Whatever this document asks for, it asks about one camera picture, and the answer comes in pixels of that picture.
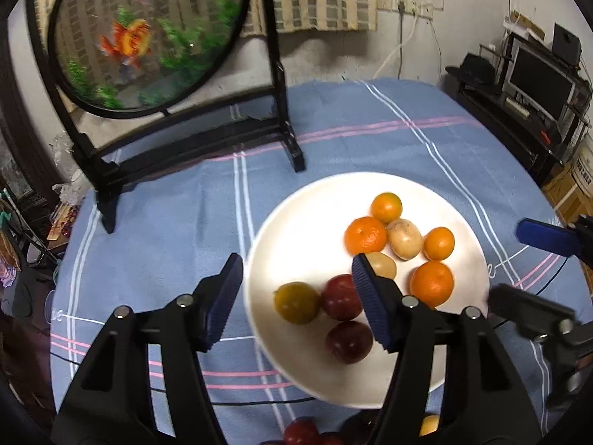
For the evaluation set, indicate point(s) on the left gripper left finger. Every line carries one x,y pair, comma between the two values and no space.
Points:
109,400

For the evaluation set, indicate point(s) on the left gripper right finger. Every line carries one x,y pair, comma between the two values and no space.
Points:
484,400

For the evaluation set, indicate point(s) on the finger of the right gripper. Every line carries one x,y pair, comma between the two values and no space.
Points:
532,315
548,237

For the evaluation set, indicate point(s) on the small yellow-green fruit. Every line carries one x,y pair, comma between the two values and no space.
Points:
429,425

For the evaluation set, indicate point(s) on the large orange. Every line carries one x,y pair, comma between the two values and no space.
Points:
432,283

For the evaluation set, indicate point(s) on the tan round fruit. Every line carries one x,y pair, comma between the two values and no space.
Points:
404,238

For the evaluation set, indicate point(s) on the dark red apple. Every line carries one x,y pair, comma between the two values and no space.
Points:
339,298

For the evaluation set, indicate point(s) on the red tomato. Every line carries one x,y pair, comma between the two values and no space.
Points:
302,431

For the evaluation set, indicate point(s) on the green-yellow tomato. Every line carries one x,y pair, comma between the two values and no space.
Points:
297,302

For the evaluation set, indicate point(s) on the orange tomato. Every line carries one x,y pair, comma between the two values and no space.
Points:
386,207

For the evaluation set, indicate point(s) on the white bucket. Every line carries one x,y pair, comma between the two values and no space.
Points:
582,169

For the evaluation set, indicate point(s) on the black desk shelf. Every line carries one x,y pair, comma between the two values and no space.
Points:
539,144

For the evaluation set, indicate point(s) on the small orange mandarin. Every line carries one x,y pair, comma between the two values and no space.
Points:
438,244

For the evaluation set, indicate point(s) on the computer monitor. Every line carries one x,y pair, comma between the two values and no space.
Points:
540,82

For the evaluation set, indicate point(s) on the tan fruit upper right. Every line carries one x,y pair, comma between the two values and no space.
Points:
382,264

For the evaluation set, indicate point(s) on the blue plaid tablecloth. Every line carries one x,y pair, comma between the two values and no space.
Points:
173,231

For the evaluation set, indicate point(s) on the black hat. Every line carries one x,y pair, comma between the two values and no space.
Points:
474,70

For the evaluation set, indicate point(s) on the white round plate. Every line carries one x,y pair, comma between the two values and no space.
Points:
303,240

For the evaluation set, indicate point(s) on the goldfish screen black stand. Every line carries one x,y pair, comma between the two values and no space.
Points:
119,71

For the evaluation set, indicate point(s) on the wall power sockets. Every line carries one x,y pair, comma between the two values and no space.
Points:
421,9

